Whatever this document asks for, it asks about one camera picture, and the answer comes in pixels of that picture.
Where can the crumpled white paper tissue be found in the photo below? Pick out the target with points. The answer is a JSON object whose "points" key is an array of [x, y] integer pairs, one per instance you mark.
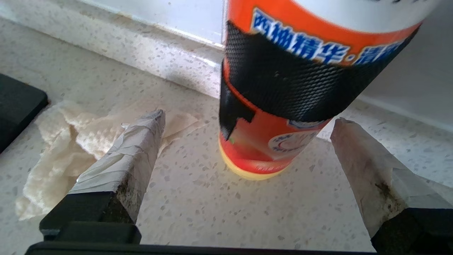
{"points": [[56, 156]]}

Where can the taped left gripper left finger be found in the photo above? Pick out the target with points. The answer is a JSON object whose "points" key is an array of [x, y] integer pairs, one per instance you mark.
{"points": [[120, 170]]}

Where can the orange dish soap bottle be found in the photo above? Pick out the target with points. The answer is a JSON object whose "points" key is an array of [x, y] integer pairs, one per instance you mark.
{"points": [[283, 88]]}

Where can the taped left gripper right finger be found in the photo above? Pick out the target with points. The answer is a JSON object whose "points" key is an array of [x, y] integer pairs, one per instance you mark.
{"points": [[385, 198]]}

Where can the black induction cooktop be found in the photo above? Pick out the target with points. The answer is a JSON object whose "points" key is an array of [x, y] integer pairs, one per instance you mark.
{"points": [[17, 106]]}

